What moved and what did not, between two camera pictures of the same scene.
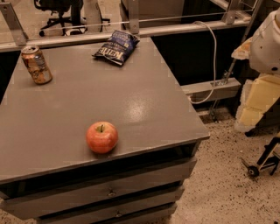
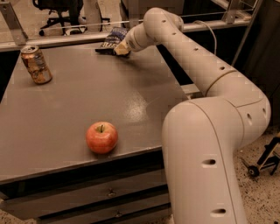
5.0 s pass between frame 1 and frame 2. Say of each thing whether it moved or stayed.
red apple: stayed
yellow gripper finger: moved
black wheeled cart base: stayed
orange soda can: stayed
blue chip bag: moved
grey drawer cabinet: stayed
